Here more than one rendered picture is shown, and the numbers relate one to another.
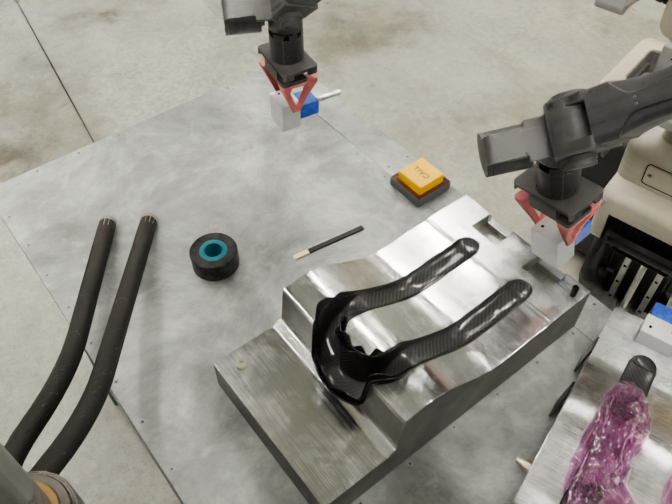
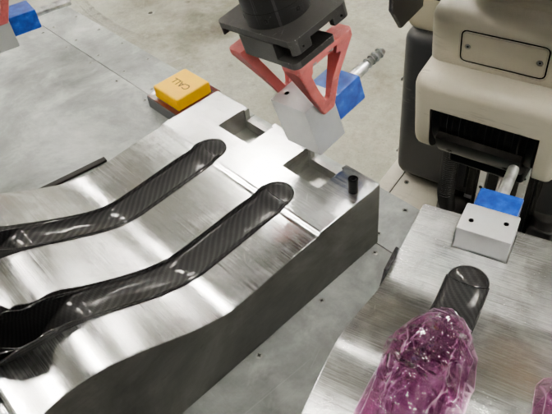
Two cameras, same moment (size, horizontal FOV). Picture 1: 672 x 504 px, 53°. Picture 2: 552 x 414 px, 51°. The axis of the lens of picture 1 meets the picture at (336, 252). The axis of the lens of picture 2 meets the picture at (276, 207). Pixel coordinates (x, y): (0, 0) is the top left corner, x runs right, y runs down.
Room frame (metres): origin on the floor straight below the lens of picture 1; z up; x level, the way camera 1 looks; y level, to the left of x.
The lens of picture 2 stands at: (0.20, -0.27, 1.29)
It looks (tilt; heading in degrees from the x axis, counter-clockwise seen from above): 45 degrees down; 0
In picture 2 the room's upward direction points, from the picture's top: 8 degrees counter-clockwise
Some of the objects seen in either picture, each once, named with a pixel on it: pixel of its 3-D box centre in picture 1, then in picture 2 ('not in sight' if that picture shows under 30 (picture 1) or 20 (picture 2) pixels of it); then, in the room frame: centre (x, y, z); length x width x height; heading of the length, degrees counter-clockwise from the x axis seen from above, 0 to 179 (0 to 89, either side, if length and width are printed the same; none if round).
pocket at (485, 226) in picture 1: (490, 236); (249, 137); (0.73, -0.25, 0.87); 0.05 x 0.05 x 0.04; 38
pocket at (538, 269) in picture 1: (542, 277); (315, 178); (0.64, -0.32, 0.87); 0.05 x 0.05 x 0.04; 38
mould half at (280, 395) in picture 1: (405, 329); (107, 275); (0.55, -0.10, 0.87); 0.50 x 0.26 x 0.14; 128
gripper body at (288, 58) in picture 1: (286, 45); not in sight; (0.99, 0.08, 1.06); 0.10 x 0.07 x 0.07; 30
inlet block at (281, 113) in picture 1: (308, 102); (27, 16); (1.01, 0.05, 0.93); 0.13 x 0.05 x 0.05; 120
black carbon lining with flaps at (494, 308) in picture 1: (421, 309); (111, 238); (0.56, -0.12, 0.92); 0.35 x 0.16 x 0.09; 128
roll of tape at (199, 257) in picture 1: (214, 256); not in sight; (0.74, 0.21, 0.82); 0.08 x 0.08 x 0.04
